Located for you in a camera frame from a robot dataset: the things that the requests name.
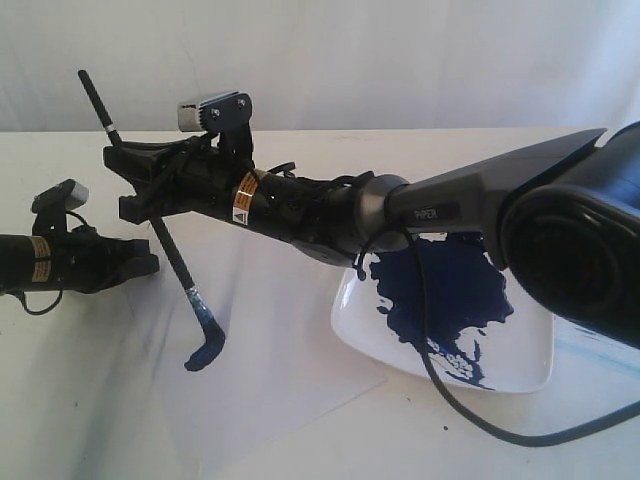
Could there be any black paintbrush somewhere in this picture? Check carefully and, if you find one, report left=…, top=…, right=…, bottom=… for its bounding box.
left=77, top=69, right=226, bottom=372

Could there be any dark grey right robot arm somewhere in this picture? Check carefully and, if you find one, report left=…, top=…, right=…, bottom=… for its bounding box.
left=103, top=124, right=639, bottom=346

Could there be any black left camera cable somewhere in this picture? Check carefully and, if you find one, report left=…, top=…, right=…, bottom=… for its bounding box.
left=14, top=209, right=101, bottom=316

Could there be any white square plate with paint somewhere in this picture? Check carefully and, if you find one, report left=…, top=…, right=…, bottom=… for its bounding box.
left=331, top=234, right=554, bottom=394

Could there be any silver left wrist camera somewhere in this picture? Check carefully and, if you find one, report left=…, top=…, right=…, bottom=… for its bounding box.
left=31, top=179, right=89, bottom=214

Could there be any white backdrop curtain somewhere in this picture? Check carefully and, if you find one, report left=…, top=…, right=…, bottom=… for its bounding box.
left=1, top=1, right=639, bottom=131

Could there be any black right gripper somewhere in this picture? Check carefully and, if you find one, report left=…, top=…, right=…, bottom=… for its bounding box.
left=102, top=139, right=260, bottom=233

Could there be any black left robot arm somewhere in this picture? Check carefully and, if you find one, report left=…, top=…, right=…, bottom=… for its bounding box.
left=1, top=231, right=159, bottom=294

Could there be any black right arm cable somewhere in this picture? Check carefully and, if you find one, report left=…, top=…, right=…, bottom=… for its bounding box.
left=352, top=219, right=640, bottom=448

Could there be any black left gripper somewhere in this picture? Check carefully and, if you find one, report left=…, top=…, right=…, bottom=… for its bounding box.
left=49, top=232, right=159, bottom=294

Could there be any white paper sheet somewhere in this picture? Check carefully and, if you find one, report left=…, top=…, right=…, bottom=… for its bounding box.
left=127, top=216, right=384, bottom=477

